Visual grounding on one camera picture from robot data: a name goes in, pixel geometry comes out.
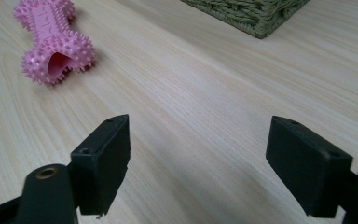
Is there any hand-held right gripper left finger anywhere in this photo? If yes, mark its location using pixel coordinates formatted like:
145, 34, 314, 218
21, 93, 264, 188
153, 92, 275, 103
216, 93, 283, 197
70, 114, 131, 217

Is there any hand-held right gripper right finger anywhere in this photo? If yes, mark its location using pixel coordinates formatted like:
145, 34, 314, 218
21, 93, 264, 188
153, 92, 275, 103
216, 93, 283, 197
265, 115, 354, 218

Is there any pink spiky bone toy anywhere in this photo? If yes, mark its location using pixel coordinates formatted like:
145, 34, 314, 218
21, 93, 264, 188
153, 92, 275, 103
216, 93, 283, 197
12, 0, 97, 87

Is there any green woven basket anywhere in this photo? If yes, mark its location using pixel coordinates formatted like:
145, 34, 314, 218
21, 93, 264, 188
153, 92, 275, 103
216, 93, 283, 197
180, 0, 311, 40

